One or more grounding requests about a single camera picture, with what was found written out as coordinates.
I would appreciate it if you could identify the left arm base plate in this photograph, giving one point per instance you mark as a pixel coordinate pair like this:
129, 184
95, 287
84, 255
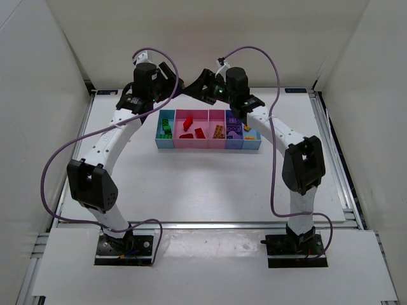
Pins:
131, 250

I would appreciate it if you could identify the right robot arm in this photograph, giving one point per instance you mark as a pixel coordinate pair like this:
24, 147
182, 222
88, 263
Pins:
303, 162

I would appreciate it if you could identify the red flower lego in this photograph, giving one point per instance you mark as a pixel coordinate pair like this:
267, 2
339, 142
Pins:
186, 136

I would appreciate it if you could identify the light blue left bin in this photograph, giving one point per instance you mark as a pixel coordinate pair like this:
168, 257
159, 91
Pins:
165, 143

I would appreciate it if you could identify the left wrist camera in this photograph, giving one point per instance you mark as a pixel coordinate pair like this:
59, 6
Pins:
143, 57

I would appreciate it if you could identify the red curved lego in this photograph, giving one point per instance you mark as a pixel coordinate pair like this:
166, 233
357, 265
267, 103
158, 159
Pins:
199, 133

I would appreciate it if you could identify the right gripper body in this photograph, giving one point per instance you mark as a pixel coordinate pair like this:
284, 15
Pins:
205, 88

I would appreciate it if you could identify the small pink bin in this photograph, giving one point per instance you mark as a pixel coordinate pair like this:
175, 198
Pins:
216, 117

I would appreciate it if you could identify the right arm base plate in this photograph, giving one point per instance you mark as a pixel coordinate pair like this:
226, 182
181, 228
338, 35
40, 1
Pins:
283, 253

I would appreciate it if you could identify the brown lego plate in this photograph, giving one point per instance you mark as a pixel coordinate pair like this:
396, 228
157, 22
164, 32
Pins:
218, 132

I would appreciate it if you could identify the large pink bin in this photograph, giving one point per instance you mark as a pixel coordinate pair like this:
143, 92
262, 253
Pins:
200, 120

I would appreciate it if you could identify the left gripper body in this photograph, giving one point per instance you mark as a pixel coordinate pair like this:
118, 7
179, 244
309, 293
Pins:
166, 80

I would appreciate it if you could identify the lavender lego piece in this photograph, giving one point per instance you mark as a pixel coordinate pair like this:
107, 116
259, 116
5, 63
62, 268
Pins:
232, 121

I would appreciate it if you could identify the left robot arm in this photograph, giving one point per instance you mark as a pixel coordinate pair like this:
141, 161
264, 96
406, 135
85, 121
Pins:
89, 177

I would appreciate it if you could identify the light blue right bin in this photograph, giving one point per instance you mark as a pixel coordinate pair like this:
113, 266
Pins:
251, 144

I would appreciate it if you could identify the red semicircle lego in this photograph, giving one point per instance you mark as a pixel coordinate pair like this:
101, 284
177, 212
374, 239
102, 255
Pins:
187, 123

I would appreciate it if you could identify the light blue bin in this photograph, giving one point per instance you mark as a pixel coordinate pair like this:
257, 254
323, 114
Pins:
251, 144
165, 143

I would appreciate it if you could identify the small green lego brick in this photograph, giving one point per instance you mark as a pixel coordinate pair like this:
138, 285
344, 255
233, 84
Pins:
165, 136

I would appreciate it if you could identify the aluminium front rail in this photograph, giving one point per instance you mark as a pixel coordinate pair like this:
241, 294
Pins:
348, 224

